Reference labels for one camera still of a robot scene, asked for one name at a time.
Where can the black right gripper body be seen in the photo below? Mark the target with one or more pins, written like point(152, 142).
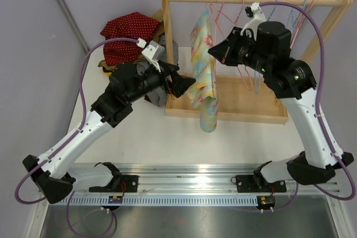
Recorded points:
point(243, 50)

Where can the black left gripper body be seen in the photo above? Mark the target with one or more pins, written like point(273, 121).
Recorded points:
point(165, 83)

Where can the grey skirt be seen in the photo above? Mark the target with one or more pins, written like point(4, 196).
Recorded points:
point(158, 97)

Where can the pastel floral skirt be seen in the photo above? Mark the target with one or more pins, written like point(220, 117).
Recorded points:
point(203, 94)

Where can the red black plaid skirt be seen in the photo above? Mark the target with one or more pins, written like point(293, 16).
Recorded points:
point(146, 98)

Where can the blue wire hanger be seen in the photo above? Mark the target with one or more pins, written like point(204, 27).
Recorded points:
point(294, 16)
point(257, 76)

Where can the red white polka-dot skirt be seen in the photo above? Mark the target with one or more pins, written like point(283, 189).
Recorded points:
point(128, 37)

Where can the tan brown skirt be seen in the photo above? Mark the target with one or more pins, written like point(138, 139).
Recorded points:
point(131, 59)

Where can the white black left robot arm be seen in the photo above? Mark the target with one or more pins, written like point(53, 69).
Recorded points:
point(52, 172)

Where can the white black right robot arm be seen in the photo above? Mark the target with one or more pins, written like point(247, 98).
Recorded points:
point(268, 52)

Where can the wooden clothes rack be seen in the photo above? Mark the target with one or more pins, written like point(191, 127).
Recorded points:
point(236, 103)

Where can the yellow plastic tray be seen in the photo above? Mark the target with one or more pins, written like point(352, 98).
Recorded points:
point(107, 74)

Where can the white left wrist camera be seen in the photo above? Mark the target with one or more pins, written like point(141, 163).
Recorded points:
point(152, 52)

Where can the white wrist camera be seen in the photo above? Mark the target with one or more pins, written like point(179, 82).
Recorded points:
point(152, 52)
point(256, 15)

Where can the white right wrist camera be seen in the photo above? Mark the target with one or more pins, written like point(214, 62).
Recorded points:
point(256, 15)

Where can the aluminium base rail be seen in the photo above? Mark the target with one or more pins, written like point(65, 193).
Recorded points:
point(189, 185)

